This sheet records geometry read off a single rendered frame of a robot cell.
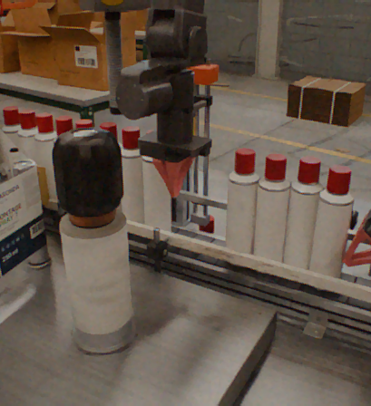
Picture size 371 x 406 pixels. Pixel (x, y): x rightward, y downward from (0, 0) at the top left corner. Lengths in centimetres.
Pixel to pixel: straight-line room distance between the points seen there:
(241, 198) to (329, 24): 573
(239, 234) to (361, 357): 27
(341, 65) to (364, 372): 582
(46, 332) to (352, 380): 44
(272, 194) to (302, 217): 6
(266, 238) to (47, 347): 37
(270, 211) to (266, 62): 610
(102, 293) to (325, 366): 35
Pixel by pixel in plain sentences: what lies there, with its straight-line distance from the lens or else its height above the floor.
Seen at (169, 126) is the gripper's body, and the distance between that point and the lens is 73.
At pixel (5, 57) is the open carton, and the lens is 320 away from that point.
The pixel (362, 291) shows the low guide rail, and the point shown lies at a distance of 78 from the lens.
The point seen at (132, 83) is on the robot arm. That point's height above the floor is 121.
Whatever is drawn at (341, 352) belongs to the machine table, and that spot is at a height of 83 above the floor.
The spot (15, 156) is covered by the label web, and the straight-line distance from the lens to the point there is 89.
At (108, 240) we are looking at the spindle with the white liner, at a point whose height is 105.
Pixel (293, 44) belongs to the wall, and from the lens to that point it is 668.
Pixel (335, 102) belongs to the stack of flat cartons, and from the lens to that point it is 480.
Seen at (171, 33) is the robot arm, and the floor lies 127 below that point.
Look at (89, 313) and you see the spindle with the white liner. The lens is 65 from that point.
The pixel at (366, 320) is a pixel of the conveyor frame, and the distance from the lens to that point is 80.
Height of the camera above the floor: 135
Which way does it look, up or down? 26 degrees down
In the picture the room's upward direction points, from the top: straight up
